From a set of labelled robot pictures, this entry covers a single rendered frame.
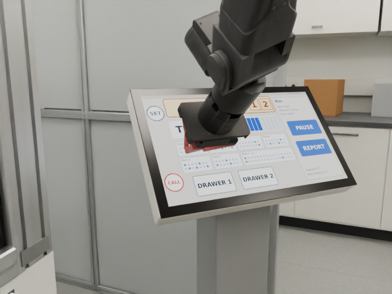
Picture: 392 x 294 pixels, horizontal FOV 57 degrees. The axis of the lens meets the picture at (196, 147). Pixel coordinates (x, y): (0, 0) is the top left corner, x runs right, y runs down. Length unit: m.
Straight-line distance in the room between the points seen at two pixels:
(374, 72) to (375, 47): 0.21
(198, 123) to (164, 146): 0.26
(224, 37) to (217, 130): 0.17
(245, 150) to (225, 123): 0.34
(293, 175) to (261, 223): 0.17
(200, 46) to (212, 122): 0.10
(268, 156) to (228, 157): 0.11
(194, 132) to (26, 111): 0.24
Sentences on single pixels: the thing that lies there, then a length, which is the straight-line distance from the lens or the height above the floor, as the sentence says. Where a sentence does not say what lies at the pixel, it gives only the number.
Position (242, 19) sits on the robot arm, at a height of 1.28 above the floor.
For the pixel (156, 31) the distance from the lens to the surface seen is 1.76.
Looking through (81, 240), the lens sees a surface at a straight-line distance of 2.25.
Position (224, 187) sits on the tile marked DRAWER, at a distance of 0.78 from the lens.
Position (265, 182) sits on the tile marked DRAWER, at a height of 0.99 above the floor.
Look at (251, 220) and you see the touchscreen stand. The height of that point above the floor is 0.87.
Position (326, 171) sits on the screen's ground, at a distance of 0.95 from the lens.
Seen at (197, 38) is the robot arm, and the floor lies 1.28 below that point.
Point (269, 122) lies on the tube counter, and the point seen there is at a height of 1.11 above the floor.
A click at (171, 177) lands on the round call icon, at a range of 0.74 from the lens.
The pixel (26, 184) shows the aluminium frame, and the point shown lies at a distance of 0.59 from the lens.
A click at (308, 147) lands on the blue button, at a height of 1.05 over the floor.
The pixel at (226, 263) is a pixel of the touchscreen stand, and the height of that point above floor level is 0.76.
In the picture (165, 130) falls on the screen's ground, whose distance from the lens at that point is 0.80.
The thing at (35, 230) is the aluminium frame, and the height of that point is 1.00.
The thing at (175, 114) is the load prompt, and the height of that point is 1.14.
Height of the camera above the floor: 1.23
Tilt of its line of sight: 11 degrees down
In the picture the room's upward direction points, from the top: straight up
